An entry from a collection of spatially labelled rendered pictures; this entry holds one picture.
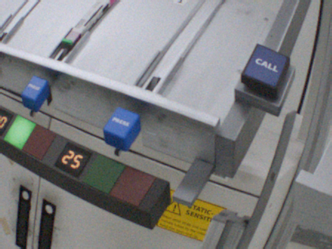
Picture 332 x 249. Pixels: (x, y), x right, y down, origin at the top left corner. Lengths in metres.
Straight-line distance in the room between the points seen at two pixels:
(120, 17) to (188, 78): 0.12
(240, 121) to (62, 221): 0.52
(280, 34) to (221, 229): 0.22
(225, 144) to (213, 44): 0.13
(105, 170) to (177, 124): 0.08
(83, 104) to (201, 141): 0.13
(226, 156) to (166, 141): 0.06
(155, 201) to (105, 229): 0.44
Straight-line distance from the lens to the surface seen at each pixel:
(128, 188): 0.72
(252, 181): 1.06
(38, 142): 0.76
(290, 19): 0.84
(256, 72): 0.73
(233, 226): 0.75
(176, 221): 1.10
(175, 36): 0.82
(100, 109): 0.79
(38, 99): 0.78
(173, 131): 0.75
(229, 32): 0.83
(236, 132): 0.72
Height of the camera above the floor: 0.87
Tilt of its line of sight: 12 degrees down
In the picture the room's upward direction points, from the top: 16 degrees clockwise
